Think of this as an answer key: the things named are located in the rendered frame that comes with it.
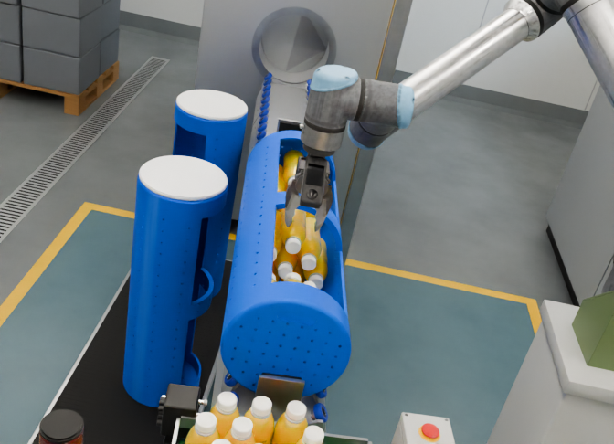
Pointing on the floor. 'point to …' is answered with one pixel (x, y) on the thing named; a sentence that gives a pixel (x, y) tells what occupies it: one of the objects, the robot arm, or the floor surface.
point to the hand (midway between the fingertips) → (302, 226)
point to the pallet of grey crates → (59, 39)
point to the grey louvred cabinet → (587, 206)
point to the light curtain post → (401, 5)
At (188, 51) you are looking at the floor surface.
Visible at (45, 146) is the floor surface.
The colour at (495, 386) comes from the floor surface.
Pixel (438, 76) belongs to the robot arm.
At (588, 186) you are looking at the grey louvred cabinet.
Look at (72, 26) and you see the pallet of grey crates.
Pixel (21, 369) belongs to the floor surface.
